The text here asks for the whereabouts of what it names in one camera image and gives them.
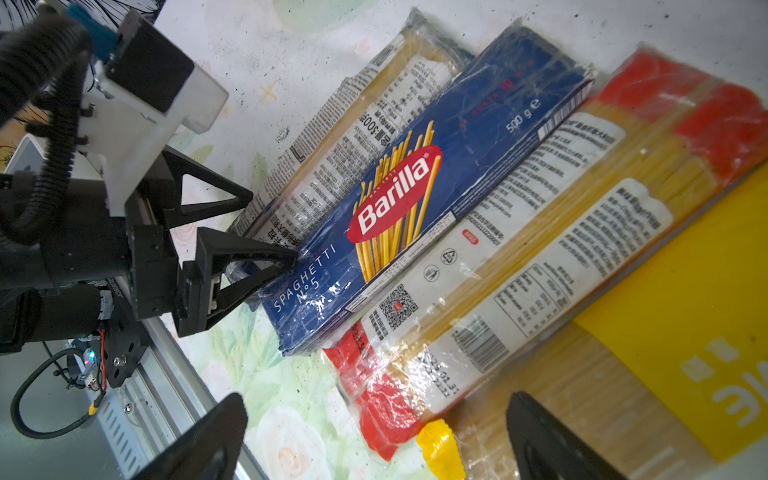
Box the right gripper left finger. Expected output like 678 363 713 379
134 393 248 480

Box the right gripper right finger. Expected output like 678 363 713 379
506 391 624 480

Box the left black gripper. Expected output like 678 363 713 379
0 8 298 338

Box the clear spaghetti bag white label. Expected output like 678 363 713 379
229 9 473 249

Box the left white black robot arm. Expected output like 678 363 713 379
1 1 297 353

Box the yellow spaghetti bag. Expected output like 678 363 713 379
415 161 768 480

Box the red-ended clear spaghetti bag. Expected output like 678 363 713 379
326 47 767 460

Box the blue Barilla spaghetti bag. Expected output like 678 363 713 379
260 25 595 356

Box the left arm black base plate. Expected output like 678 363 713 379
105 297 150 389

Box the left black corrugated cable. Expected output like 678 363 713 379
0 14 94 247

